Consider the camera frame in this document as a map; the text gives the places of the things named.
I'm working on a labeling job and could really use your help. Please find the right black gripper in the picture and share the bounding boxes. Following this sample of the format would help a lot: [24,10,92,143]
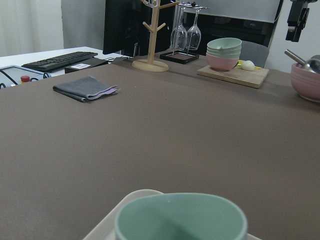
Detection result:
[285,0,310,42]

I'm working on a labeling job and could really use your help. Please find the green plastic cup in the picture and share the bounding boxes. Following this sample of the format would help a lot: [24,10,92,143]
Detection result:
[114,192,249,240]

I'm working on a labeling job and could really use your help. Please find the cream rabbit tray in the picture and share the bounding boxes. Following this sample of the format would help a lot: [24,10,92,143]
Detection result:
[82,189,263,240]

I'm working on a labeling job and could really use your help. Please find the metal ice scoop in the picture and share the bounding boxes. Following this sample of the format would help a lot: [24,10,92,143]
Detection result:
[284,49,320,74]

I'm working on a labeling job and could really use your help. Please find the grey chair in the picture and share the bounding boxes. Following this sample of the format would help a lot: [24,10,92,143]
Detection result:
[239,40,269,68]

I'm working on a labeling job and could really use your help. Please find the pink bowl with ice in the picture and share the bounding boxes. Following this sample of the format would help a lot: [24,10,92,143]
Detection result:
[290,63,320,103]

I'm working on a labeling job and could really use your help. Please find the white steamed bun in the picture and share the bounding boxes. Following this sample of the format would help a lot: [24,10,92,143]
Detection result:
[240,60,256,71]

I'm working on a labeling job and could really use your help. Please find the wooden cutting board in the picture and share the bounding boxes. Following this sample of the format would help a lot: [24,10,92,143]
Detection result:
[196,65,269,89]

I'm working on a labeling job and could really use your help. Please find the stacked green bowls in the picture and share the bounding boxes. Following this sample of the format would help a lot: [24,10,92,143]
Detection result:
[205,37,243,71]

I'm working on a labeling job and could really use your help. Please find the wine glass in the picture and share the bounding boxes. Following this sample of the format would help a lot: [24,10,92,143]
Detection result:
[170,6,187,51]
[186,9,201,51]

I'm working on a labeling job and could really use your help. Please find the wooden mug tree stand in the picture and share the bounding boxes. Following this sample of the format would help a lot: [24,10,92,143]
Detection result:
[131,0,180,73]

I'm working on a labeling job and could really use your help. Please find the black monitor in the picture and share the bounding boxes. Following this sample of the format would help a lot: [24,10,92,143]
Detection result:
[102,0,175,57]

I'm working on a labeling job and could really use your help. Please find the grey folded cloth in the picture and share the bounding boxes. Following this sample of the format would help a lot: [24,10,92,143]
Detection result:
[52,76,119,102]

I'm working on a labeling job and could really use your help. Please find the black keyboard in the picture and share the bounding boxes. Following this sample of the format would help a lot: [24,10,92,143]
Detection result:
[22,51,98,73]

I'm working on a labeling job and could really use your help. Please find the black wire glass rack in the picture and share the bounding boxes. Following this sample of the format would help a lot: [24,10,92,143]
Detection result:
[160,0,208,64]

